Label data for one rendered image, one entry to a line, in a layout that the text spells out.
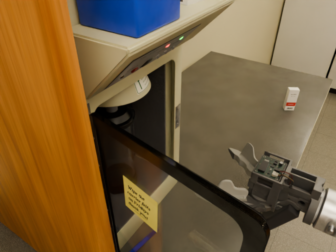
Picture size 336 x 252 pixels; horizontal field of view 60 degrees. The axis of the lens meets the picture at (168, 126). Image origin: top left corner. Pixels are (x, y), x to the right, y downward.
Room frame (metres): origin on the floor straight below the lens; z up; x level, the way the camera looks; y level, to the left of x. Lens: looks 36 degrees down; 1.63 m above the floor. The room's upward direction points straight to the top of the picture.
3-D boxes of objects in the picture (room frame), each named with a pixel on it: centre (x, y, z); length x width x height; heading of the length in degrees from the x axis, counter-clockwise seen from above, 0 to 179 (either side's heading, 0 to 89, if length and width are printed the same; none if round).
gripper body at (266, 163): (0.36, -0.21, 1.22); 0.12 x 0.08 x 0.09; 57
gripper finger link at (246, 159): (0.46, -0.17, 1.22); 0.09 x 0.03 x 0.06; 21
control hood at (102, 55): (0.48, 0.01, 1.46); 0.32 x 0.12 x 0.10; 147
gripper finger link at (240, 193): (0.36, -0.10, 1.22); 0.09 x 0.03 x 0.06; 93
